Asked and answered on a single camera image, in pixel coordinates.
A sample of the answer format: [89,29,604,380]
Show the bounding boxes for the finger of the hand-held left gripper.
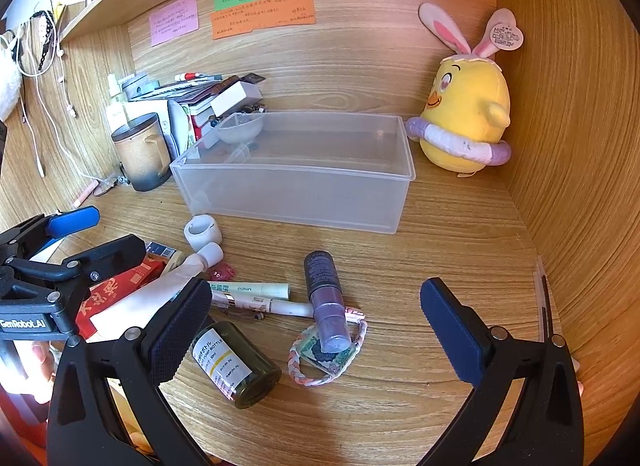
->
[0,206,101,261]
[62,234,147,293]

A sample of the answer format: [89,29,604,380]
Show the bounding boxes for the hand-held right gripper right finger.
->
[419,277,586,466]

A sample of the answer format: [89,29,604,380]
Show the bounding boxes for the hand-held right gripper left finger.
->
[47,278,213,466]

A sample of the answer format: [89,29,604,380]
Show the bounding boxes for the red paper pack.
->
[75,253,168,339]

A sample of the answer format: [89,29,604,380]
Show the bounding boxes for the cream tube with white cap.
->
[95,242,224,341]

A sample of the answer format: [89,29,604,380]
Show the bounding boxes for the dark green glass bottle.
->
[192,321,282,409]

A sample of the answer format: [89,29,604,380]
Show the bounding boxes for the white tape roll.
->
[183,214,222,250]

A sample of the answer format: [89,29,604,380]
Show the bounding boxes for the clear pen with pink end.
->
[210,292,315,318]

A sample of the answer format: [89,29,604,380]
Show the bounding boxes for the braided bracelet with square charm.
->
[289,308,369,388]

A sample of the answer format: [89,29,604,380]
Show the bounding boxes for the purple bottle with dark cap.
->
[303,249,352,352]

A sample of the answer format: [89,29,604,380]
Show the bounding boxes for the clear plastic storage box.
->
[169,112,417,235]

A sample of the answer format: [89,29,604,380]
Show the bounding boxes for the person's left hand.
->
[27,341,56,392]

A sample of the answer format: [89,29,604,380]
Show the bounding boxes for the eyeglasses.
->
[92,176,126,197]

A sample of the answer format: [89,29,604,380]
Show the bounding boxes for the pale green tube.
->
[210,281,292,299]

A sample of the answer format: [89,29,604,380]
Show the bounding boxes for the brown ceramic mug with lid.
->
[111,113,173,193]

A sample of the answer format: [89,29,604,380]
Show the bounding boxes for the white earphones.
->
[50,0,77,119]

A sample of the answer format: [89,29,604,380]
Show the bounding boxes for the white fluffy cloth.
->
[0,30,23,121]

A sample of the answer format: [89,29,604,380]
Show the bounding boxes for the stack of books and papers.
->
[122,73,266,159]

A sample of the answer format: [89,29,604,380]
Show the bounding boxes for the small bowl of beads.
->
[216,113,266,144]

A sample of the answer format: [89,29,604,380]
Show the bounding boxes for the white rectangular box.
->
[210,82,263,119]

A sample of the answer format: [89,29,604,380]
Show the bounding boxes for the pink sticky note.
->
[149,0,200,47]

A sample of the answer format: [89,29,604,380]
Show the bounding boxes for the yellow chick plush toy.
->
[405,2,525,179]

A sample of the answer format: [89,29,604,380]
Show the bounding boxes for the orange sticky note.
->
[210,0,317,40]

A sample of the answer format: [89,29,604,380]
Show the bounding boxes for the white charging cable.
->
[10,20,118,184]

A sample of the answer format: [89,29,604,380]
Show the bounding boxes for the black bead necklace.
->
[30,10,56,76]

